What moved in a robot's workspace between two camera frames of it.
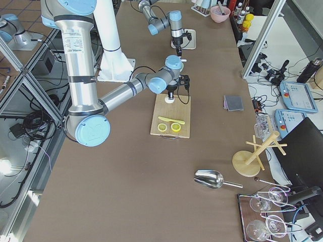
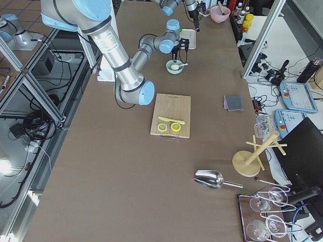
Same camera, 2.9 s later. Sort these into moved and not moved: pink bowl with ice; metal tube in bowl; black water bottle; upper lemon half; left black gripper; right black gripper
Moved: right black gripper; left black gripper
Not moved: metal tube in bowl; upper lemon half; black water bottle; pink bowl with ice
